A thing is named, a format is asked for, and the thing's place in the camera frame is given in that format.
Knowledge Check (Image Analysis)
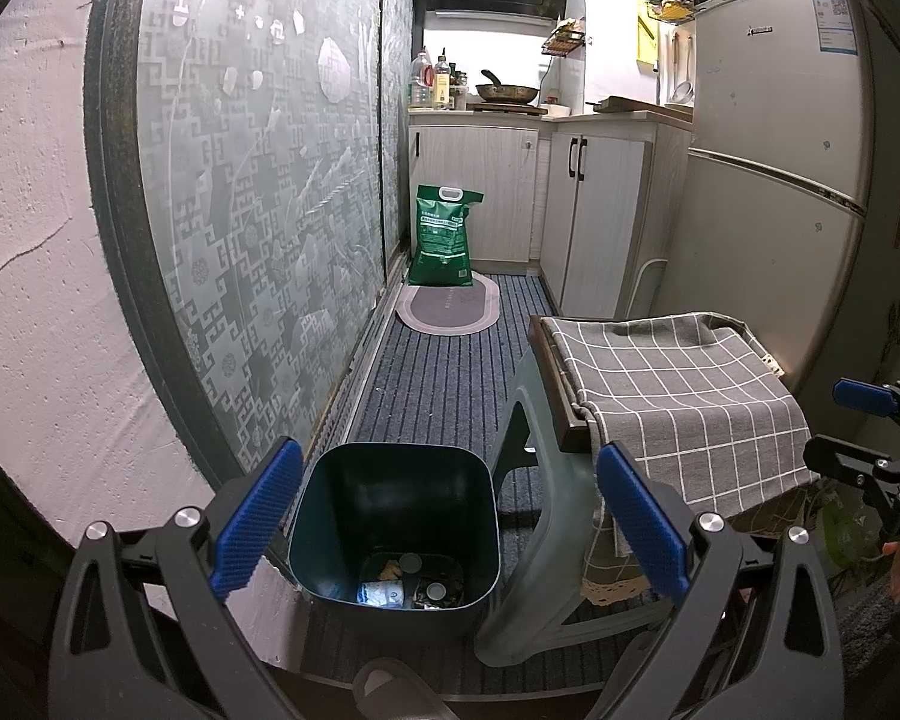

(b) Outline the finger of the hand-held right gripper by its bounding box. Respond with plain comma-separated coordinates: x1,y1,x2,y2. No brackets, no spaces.
831,377,900,434
802,432,900,505

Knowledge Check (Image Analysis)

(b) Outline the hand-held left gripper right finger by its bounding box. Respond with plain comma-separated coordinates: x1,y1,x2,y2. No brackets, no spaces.
596,441,847,720

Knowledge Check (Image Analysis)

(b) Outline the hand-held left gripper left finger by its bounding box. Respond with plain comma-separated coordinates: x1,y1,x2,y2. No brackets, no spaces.
47,437,306,720

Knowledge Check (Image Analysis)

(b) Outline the teal plastic waste bin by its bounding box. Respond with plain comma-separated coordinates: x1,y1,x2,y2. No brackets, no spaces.
286,442,502,612

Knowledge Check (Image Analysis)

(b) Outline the black snack wrapper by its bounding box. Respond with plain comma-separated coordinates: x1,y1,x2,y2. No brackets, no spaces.
407,574,464,608

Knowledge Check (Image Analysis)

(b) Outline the green crumpled bag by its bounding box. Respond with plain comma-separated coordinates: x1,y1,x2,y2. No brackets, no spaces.
817,495,895,575

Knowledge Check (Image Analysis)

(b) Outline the brown patterned cloth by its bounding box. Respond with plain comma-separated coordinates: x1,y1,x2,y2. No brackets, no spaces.
581,499,680,606

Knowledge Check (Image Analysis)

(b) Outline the grey checked tablecloth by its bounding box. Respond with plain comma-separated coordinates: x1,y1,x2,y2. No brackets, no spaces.
540,313,822,522

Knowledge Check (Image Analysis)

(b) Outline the grey plastic stool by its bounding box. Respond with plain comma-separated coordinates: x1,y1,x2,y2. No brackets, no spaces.
474,352,672,667

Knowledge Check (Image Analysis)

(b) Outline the beige refrigerator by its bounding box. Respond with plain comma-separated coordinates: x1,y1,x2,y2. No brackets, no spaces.
660,0,871,391

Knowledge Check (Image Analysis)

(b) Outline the grey striped floor runner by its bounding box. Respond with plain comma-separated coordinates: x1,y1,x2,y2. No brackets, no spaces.
300,274,646,676

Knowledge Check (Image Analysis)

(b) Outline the grey slipper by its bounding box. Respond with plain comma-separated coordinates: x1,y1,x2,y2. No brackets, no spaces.
352,656,462,720

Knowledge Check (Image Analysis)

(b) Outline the white kitchen cabinet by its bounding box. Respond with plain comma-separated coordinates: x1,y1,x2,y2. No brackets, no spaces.
540,112,695,320
407,111,552,275

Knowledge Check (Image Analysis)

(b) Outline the oval grey pink mat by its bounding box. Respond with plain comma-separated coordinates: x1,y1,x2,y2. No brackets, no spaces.
395,274,501,335

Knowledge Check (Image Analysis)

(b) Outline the frosted patterned sliding door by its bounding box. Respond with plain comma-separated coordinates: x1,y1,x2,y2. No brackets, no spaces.
379,0,421,271
82,0,387,488

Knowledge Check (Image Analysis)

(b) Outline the green rice bag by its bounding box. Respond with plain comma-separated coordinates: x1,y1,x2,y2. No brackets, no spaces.
407,184,486,288

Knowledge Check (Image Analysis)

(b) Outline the hanging metal ladle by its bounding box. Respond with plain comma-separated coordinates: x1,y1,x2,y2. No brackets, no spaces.
664,34,696,106

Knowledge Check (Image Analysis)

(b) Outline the wooden cutting board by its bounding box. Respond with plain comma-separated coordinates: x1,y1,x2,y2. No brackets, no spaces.
586,95,695,116

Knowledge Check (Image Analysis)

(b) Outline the yellow hanging sheet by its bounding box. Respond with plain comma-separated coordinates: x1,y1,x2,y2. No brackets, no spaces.
636,0,661,70

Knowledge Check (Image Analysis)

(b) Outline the metal frying pan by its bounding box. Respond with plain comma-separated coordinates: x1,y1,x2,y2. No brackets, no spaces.
475,69,541,106

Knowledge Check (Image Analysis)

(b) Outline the white hose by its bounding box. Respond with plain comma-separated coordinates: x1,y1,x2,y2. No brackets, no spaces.
624,257,665,318

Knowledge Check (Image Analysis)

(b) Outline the wire spice rack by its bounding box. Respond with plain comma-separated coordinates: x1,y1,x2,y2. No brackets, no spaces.
541,17,587,57

